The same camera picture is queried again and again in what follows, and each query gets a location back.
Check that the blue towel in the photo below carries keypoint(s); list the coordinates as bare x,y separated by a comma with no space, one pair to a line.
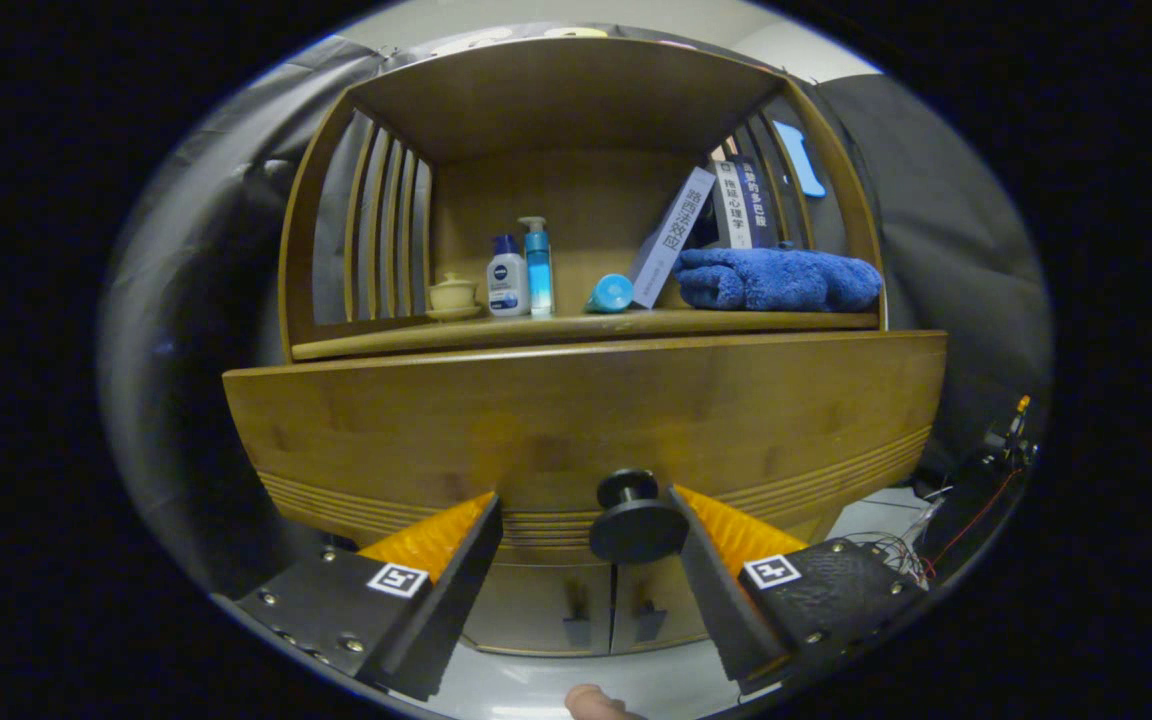
776,280

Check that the black drawer knob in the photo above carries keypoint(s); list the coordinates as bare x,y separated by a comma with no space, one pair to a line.
636,520

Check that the wooden drawer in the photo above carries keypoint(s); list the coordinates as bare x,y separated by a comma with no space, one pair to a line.
576,420

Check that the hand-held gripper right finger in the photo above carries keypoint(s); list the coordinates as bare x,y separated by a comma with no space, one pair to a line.
716,590

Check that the dark blue book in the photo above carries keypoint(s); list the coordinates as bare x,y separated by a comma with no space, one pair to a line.
760,205

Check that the wooden cabinet door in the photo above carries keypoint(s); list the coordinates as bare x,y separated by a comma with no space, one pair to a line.
526,610
676,600

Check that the wooden countertop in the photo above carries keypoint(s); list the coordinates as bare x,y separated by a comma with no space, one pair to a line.
586,325

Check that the blue pump bottle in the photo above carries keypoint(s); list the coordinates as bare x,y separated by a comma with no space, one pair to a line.
538,270

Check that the cream lidded teacup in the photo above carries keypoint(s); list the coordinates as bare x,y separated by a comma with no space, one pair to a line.
453,295

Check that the blue cosmetic tube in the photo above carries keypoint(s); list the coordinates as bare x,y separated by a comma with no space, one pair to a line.
611,293

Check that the white bottle with blue cap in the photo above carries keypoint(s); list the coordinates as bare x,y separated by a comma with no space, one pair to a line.
507,280

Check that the grey book with white spine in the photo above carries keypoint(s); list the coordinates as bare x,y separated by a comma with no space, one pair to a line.
671,240

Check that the wooden cabinet with slatted sides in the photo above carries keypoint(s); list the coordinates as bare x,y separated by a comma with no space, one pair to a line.
556,100

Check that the black equipment with orange part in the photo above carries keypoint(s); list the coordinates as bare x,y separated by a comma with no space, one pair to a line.
976,490

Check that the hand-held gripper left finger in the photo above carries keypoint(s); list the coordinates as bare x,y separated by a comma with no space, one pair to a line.
446,600

